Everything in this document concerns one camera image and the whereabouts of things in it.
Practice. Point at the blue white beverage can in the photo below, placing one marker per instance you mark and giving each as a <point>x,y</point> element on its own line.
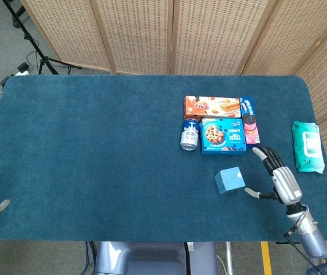
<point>189,135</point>

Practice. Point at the blue cookie box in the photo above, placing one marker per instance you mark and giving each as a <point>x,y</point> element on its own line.
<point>223,137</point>

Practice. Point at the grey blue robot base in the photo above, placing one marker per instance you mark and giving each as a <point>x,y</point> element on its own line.
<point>151,257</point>

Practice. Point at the small light blue box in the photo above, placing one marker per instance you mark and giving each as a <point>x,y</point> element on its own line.
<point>230,181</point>

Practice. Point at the yellow floor tape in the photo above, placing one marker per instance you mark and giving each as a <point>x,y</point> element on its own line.
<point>266,257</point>

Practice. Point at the green wet wipes pack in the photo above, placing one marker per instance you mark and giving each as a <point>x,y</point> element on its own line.
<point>307,146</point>

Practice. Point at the metal table leg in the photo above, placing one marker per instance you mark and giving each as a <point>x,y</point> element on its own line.
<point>229,257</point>

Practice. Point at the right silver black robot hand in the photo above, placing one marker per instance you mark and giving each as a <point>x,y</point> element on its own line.
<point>286,183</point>

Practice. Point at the blue pink sandwich cookie pack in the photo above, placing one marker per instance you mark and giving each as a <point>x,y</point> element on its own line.
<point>250,123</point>

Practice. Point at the black tripod stand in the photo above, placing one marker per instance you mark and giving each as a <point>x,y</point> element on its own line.
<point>34,46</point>

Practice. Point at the dark blue table mat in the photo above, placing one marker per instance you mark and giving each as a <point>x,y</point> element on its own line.
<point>94,157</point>

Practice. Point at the orange wafer roll box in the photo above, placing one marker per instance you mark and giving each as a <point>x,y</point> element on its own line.
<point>212,107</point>

